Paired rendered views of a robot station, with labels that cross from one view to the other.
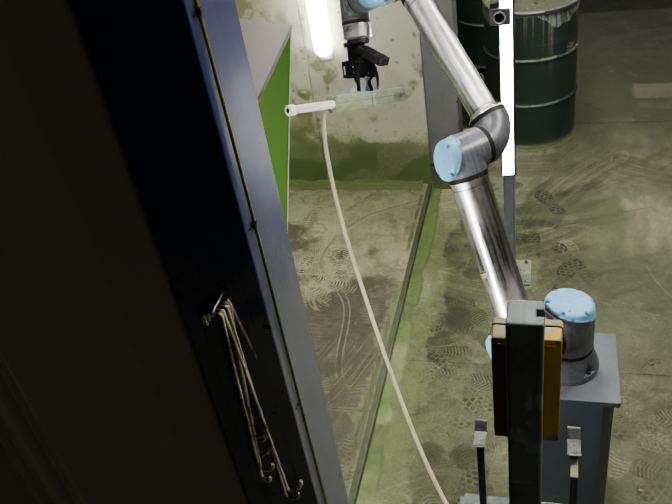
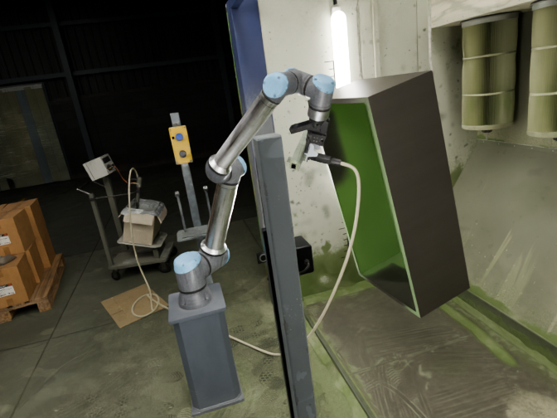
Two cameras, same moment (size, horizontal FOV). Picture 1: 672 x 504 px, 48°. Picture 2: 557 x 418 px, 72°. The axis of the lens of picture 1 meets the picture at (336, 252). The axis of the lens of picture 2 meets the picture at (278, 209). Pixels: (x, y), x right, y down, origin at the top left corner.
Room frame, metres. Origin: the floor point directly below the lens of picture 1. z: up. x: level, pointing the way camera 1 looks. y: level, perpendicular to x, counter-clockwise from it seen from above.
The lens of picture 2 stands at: (3.60, -1.26, 1.73)
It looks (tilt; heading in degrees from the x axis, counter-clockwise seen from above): 18 degrees down; 147
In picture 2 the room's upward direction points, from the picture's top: 8 degrees counter-clockwise
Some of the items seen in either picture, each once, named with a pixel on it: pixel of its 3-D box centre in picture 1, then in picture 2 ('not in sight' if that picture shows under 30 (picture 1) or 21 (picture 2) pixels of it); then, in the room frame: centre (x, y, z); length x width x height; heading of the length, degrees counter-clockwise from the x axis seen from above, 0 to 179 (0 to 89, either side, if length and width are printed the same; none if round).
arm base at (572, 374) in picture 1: (568, 353); (194, 293); (1.68, -0.67, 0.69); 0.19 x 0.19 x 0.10
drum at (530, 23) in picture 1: (530, 65); not in sight; (4.38, -1.41, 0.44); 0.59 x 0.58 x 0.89; 175
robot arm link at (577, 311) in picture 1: (567, 322); (190, 269); (1.68, -0.66, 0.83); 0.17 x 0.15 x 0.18; 112
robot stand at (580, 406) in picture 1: (564, 429); (206, 347); (1.68, -0.67, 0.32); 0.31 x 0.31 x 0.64; 70
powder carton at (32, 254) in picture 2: not in sight; (21, 264); (-1.01, -1.53, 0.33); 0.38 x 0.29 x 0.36; 170
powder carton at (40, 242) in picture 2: not in sight; (34, 250); (-1.40, -1.40, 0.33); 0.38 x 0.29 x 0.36; 168
